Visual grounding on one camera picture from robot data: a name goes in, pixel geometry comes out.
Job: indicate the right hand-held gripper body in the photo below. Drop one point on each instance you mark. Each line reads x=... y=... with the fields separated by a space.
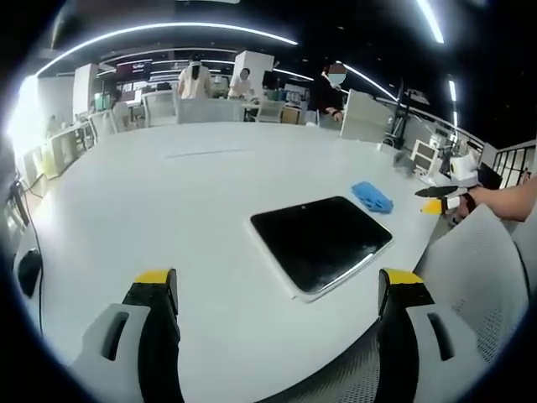
x=463 y=170

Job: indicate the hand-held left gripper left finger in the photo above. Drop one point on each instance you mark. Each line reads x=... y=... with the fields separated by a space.
x=126 y=336

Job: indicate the black tripod stand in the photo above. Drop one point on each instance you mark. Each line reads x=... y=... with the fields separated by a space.
x=405 y=113

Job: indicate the blue cleaning cloth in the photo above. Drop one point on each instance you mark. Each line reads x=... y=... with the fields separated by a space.
x=371 y=196

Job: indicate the white partition panel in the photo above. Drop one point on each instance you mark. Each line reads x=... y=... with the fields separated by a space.
x=364 y=115

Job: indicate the black rectangular mirror white rim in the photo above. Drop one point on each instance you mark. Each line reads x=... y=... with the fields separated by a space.
x=321 y=241

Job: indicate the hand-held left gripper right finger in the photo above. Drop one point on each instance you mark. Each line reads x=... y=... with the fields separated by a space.
x=413 y=336

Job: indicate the white mesh office chair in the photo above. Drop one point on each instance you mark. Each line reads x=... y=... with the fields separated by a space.
x=470 y=273
x=210 y=111
x=158 y=108
x=270 y=111

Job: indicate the black computer mouse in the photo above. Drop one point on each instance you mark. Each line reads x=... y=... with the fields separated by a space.
x=29 y=272

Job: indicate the white low shelf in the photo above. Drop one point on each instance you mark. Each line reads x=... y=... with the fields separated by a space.
x=63 y=149

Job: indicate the white pillar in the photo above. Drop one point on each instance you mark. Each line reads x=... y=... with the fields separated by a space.
x=253 y=63

